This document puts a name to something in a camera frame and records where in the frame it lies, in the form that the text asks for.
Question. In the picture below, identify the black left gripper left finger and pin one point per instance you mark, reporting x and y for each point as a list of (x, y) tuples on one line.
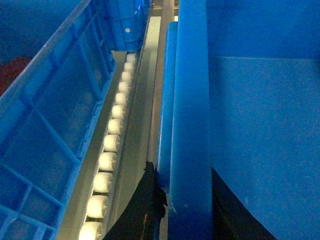
[(141, 219)]

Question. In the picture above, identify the blue crate far behind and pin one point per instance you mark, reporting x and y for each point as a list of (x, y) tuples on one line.
[(127, 21)]

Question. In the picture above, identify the large blue plastic crate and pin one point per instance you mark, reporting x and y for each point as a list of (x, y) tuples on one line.
[(241, 95)]

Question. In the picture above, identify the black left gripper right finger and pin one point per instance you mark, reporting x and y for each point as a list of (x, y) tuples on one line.
[(231, 219)]

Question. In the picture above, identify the blue crate on shelf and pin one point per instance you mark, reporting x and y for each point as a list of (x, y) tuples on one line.
[(47, 118)]

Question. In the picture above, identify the steel roller conveyor shelf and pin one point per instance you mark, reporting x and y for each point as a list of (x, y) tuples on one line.
[(125, 136)]

